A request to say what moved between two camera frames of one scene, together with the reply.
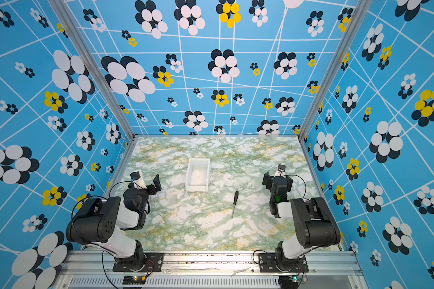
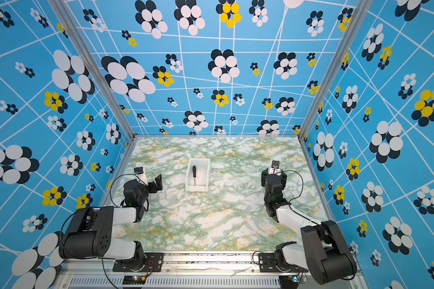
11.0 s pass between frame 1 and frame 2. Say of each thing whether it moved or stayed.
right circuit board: stayed
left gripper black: stayed
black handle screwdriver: moved
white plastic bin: stayed
